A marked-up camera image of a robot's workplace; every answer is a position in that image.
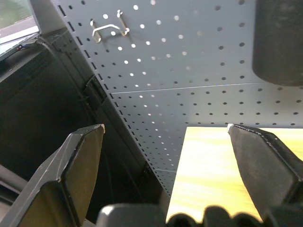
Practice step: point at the grey perforated pegboard panel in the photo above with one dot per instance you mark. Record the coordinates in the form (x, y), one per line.
(180, 78)

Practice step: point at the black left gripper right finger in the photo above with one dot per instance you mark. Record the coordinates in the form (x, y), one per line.
(262, 165)

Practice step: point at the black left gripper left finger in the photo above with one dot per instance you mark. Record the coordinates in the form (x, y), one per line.
(71, 170)

